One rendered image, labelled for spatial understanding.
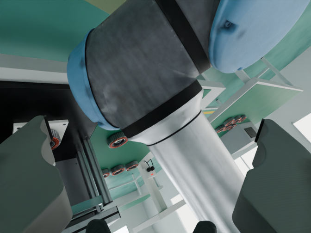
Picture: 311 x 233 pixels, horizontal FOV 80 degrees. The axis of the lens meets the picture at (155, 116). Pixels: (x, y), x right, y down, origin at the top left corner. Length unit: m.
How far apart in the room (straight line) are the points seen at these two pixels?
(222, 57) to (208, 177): 0.13
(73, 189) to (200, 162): 0.78
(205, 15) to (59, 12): 1.20
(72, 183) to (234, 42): 0.88
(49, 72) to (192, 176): 0.46
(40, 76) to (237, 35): 0.49
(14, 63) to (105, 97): 0.39
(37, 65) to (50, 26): 0.82
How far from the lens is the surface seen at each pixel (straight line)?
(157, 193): 1.66
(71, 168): 0.98
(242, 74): 1.64
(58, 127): 0.71
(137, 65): 0.19
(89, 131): 0.82
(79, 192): 0.95
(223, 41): 0.18
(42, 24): 1.37
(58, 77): 0.59
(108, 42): 0.20
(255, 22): 0.20
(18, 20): 1.35
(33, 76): 0.57
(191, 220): 6.76
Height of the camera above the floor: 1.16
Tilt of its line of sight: 24 degrees down
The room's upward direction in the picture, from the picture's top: 150 degrees clockwise
